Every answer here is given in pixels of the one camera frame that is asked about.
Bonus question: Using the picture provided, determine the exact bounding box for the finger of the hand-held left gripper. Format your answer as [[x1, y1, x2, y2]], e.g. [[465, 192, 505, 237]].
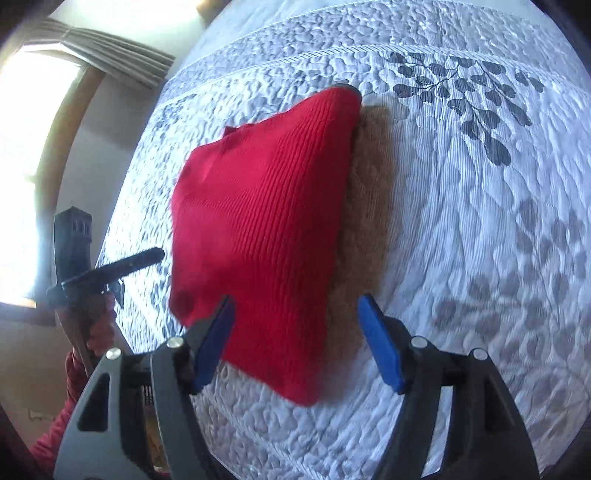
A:
[[69, 248, 166, 289]]

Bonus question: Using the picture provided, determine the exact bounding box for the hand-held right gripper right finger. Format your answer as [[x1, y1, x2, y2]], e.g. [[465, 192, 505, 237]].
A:
[[358, 294, 541, 480]]

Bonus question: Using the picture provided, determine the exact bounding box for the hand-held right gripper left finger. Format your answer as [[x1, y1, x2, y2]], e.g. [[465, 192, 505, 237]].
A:
[[53, 295, 236, 480]]

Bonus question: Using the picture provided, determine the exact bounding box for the red knit garment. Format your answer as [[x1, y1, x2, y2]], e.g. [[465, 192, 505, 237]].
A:
[[168, 85, 363, 408]]

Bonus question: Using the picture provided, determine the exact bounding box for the person's left hand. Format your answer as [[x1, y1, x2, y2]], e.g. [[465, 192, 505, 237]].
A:
[[85, 293, 118, 358]]

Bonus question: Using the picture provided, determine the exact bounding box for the brown fuzzy garment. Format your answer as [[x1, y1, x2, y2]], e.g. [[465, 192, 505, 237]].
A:
[[323, 104, 402, 384]]

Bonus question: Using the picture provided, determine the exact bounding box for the white leaf print quilt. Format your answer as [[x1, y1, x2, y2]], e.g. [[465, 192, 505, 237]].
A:
[[97, 0, 591, 480]]

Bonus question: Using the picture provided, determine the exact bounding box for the beige pleated curtain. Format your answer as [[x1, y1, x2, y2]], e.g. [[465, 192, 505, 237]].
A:
[[58, 27, 175, 89]]

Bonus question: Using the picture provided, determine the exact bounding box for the window with wooden frame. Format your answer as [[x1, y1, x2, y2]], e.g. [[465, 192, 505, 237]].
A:
[[0, 46, 107, 326]]

